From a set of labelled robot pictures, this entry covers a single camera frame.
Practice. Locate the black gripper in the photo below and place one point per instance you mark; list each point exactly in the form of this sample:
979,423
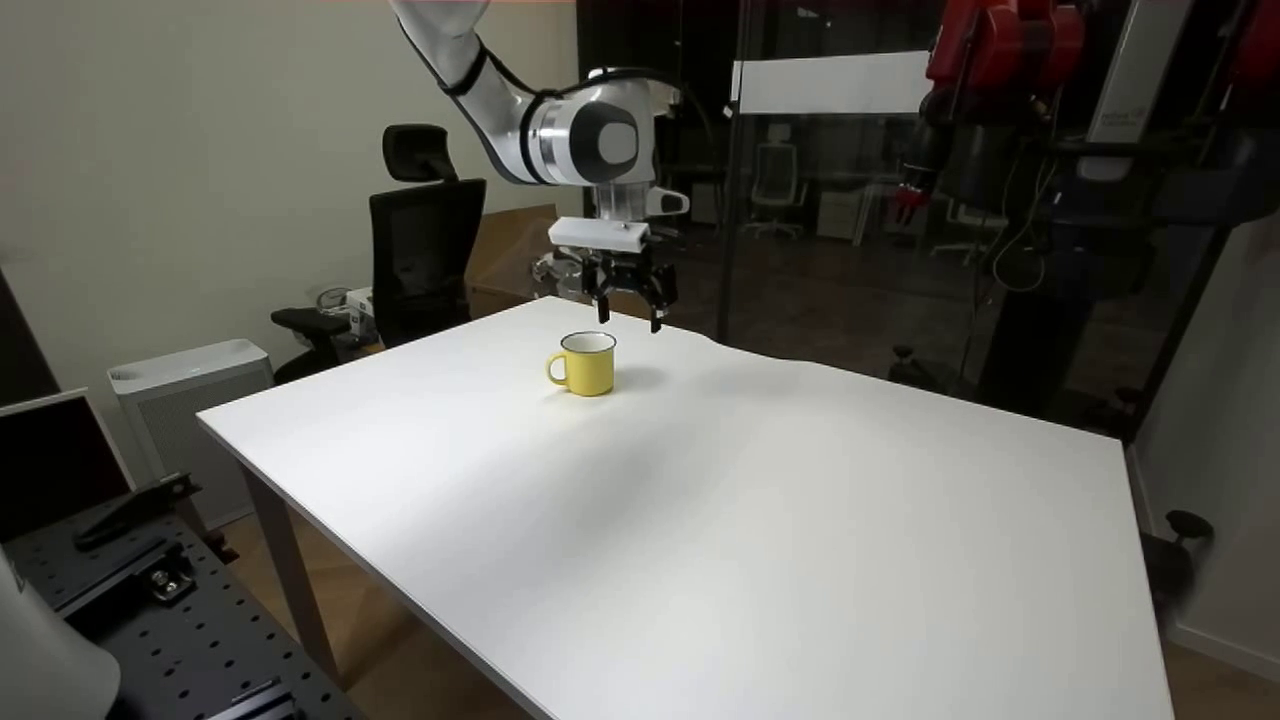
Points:
625,268

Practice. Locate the yellow enamel cup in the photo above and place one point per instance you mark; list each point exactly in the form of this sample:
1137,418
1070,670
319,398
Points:
587,367

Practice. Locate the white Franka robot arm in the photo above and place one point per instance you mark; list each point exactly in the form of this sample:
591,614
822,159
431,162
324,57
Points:
587,141

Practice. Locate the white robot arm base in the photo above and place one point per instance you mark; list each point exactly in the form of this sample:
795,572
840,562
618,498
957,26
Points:
46,655

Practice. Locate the black office chair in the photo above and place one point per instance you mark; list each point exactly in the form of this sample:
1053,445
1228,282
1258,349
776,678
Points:
421,261

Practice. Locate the white board panel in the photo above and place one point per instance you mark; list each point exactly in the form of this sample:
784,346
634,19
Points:
824,83

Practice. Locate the wooden table leg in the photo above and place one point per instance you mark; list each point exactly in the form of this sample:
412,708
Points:
291,572

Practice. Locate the red Baxter robot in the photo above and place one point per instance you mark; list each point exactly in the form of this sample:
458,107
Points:
1015,83

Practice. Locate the white air purifier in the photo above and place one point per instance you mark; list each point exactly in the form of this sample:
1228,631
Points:
186,400

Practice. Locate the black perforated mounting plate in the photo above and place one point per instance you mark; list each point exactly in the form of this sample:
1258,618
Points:
201,641

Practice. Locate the dark monitor screen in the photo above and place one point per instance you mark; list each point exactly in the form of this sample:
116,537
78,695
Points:
52,464

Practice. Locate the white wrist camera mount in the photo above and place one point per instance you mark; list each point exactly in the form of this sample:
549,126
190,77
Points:
602,234

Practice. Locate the small metal corner bracket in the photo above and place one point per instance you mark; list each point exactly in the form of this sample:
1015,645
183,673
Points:
170,581

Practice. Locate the long black aluminium rail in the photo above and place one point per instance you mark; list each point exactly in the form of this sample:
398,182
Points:
133,512

